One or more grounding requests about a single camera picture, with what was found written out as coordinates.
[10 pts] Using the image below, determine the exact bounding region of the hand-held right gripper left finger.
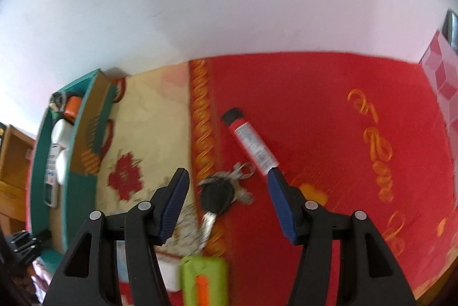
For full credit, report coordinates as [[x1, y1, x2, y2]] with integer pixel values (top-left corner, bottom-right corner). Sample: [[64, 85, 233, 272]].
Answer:
[[42, 167, 191, 306]]

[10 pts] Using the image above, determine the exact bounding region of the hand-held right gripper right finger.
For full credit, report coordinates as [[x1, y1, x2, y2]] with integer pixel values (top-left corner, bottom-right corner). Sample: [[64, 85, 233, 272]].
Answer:
[[267, 167, 417, 306]]

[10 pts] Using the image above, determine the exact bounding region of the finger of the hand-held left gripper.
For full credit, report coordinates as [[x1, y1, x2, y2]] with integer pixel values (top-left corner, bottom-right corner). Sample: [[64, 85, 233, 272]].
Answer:
[[3, 229, 51, 265]]

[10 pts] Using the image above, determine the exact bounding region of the bunch of keys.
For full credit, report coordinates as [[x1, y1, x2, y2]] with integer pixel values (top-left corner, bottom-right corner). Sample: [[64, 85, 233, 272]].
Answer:
[[196, 163, 255, 251]]

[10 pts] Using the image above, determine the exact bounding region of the grey remote control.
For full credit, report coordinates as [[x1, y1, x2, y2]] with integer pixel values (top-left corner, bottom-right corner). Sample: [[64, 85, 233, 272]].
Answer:
[[43, 145, 61, 208]]

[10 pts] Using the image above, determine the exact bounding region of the red tube with black cap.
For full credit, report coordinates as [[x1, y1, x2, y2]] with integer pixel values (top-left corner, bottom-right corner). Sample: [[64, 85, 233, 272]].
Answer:
[[221, 108, 280, 176]]

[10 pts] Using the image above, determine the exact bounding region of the green utility knife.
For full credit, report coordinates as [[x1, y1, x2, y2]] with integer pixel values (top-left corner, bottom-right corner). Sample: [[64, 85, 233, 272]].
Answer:
[[180, 255, 230, 306]]

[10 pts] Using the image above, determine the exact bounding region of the teal cardboard box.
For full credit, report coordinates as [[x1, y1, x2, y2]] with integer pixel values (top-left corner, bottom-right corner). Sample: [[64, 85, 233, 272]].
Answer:
[[29, 68, 122, 253]]

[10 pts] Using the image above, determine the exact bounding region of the white earbuds case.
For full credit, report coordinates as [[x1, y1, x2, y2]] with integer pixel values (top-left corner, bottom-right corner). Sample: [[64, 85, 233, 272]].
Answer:
[[54, 150, 71, 185]]

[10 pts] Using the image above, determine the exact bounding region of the orange jar with white lid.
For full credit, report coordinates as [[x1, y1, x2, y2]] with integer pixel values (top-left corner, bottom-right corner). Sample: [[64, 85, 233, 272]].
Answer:
[[51, 119, 75, 149]]

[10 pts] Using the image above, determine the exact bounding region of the monkey toy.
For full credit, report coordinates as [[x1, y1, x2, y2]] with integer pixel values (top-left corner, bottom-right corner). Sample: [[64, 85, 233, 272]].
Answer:
[[50, 92, 84, 121]]

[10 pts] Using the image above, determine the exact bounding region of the wooden shelf unit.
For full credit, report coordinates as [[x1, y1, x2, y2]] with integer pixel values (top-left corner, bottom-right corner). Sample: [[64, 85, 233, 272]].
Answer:
[[0, 123, 36, 235]]

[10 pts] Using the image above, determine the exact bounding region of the red printed tablecloth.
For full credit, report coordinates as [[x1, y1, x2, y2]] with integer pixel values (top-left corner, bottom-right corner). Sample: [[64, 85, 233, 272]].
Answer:
[[25, 55, 458, 306]]

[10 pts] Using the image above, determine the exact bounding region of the pink patterned box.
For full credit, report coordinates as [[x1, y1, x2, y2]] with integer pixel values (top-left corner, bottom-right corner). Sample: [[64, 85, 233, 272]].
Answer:
[[418, 28, 458, 135]]

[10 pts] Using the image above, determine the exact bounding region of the small dark device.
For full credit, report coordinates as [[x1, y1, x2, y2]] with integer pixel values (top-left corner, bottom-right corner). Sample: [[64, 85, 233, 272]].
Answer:
[[444, 10, 458, 56]]

